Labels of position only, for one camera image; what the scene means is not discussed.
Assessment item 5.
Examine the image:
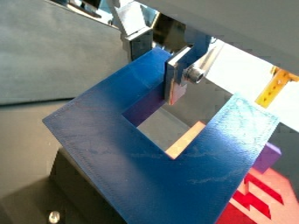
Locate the yellow long bar block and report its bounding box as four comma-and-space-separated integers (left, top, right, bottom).
166, 122, 206, 159

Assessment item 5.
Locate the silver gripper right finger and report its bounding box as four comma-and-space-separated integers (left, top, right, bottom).
163, 31, 226, 106

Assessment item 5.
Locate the black angled fixture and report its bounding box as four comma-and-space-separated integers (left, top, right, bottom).
0, 150, 122, 224

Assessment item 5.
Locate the red slotted base block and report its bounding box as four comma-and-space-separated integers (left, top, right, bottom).
217, 168, 299, 224

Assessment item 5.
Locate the purple U-shaped block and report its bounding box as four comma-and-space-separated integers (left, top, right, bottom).
253, 143, 282, 173

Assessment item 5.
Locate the blue U-shaped block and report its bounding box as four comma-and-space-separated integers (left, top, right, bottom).
43, 48, 279, 224

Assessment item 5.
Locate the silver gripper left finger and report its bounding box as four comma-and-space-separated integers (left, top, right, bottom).
107, 0, 159, 61

